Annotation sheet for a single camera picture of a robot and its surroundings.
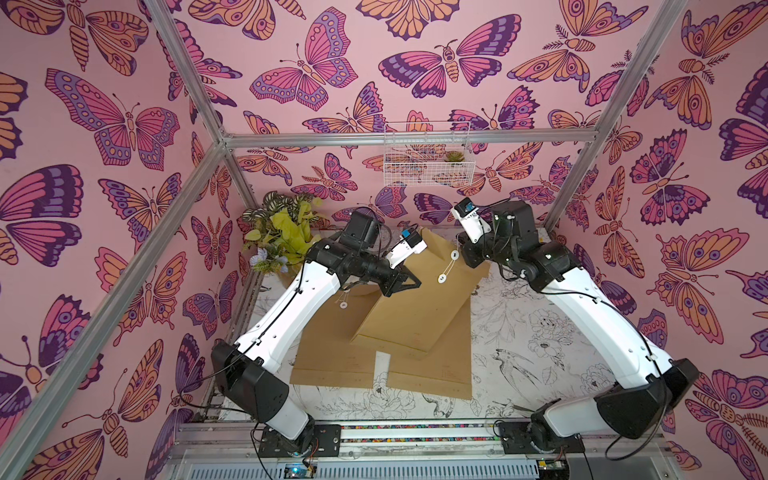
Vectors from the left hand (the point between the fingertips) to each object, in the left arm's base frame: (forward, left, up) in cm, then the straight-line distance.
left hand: (420, 281), depth 70 cm
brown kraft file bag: (-7, +1, -4) cm, 8 cm away
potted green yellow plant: (+20, +39, -4) cm, 44 cm away
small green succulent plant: (+43, -13, +6) cm, 46 cm away
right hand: (+11, -11, +5) cm, 17 cm away
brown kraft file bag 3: (-10, -9, -29) cm, 32 cm away
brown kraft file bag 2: (-6, +26, -30) cm, 40 cm away
